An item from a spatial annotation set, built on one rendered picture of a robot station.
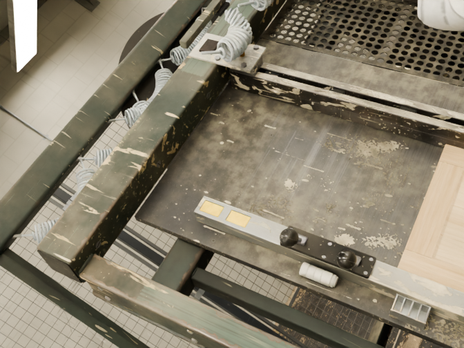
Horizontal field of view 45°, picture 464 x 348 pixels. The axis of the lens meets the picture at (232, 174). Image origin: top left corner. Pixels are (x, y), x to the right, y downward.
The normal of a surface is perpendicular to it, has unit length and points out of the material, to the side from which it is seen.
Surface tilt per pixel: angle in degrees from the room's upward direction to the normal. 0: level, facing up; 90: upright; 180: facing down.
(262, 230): 60
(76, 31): 90
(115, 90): 90
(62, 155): 90
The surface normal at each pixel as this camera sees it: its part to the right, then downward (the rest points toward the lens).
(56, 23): 0.32, -0.33
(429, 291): -0.13, -0.60
